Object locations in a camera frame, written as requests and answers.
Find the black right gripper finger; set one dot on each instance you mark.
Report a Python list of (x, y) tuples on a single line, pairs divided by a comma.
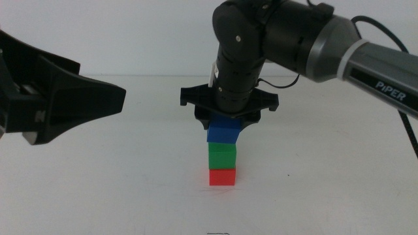
[(203, 118), (249, 119)]

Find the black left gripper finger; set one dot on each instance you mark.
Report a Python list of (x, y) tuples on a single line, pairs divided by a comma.
[(50, 61), (83, 99)]

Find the red cube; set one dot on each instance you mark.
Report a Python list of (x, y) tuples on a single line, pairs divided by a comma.
[(222, 177)]

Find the blue cube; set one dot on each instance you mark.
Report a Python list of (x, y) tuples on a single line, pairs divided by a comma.
[(223, 132)]

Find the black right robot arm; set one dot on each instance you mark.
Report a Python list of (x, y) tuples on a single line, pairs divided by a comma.
[(294, 32)]

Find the green cube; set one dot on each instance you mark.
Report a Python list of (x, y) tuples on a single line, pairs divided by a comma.
[(222, 156)]

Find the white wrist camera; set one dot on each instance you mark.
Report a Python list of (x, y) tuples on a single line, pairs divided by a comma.
[(213, 74)]

